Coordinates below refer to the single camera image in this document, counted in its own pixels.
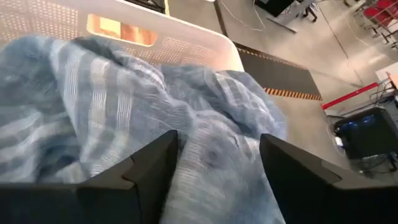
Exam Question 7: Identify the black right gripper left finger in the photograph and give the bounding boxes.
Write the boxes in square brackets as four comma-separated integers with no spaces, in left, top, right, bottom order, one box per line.
[0,129,180,224]

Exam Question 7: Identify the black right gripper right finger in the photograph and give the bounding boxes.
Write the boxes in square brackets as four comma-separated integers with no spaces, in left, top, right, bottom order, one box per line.
[259,133,398,224]

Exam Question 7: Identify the blue plaid shirt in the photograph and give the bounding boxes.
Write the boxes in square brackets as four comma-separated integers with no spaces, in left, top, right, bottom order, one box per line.
[0,34,289,224]

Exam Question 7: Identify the black computer with blue lights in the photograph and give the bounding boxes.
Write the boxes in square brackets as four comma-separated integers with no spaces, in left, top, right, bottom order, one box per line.
[331,105,398,175]

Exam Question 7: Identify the red floor bar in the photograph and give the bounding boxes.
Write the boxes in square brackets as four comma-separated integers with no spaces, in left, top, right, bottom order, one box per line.
[320,81,380,110]

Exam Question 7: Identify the black hazard-striped floor mat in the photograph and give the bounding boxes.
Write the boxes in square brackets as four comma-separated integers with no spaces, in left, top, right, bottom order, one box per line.
[233,42,324,102]

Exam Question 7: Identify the white table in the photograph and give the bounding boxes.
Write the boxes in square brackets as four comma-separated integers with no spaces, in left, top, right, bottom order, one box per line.
[374,61,398,91]

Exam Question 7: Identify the red chairs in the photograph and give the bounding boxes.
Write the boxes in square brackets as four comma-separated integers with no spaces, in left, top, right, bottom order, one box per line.
[362,0,398,41]

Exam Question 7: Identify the white plastic bin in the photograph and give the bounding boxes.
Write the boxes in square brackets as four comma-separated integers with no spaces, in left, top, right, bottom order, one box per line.
[0,0,245,73]

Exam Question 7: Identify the black desk base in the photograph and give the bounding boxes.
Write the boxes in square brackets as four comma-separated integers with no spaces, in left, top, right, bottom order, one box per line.
[254,0,318,34]

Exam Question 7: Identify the white floor cable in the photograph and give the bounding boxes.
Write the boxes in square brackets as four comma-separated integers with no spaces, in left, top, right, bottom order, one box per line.
[216,0,266,32]

